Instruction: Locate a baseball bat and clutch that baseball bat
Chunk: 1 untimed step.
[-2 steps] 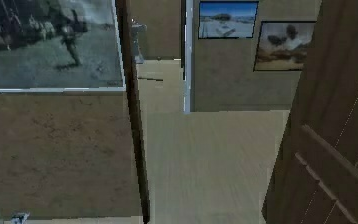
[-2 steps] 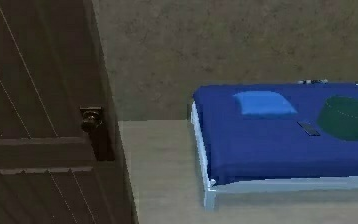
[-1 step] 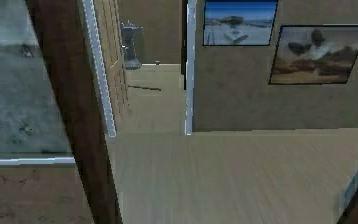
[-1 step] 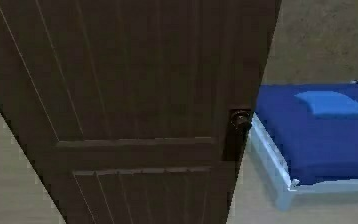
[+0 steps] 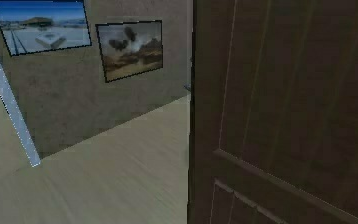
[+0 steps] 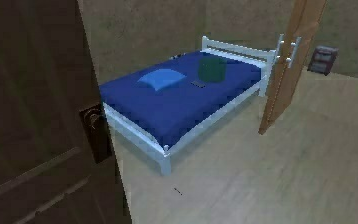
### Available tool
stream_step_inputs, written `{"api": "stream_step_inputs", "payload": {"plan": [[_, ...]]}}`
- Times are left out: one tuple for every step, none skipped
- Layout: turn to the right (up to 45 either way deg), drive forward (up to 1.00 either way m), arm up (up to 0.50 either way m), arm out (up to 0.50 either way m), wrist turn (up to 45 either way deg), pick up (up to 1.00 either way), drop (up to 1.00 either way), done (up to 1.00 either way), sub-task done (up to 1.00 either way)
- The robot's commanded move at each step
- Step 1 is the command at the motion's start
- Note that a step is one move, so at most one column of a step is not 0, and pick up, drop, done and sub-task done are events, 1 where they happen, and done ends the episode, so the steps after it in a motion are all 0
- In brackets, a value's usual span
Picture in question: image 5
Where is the dark brown panelled room door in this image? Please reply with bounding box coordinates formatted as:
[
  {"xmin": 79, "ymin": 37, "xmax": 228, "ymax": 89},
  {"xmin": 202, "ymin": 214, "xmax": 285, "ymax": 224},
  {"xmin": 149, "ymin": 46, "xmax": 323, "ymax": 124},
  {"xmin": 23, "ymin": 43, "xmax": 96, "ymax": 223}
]
[{"xmin": 186, "ymin": 0, "xmax": 358, "ymax": 224}]

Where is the blue landscape framed picture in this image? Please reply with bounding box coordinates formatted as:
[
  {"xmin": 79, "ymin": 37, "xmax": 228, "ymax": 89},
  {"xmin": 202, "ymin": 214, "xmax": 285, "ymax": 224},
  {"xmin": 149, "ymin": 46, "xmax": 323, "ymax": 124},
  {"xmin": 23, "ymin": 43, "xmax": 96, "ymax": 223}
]
[{"xmin": 0, "ymin": 0, "xmax": 93, "ymax": 57}]

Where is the pale grey door frame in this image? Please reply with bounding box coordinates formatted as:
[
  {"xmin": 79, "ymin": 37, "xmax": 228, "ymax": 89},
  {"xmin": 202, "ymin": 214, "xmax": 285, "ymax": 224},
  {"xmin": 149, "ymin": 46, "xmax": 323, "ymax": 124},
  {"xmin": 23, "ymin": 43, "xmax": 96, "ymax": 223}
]
[{"xmin": 0, "ymin": 32, "xmax": 42, "ymax": 168}]

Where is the brown cloudy framed picture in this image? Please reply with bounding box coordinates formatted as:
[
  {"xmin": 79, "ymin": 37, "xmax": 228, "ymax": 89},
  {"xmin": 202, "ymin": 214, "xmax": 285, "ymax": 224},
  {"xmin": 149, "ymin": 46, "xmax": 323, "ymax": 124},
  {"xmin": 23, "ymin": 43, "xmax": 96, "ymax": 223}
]
[{"xmin": 95, "ymin": 20, "xmax": 164, "ymax": 83}]

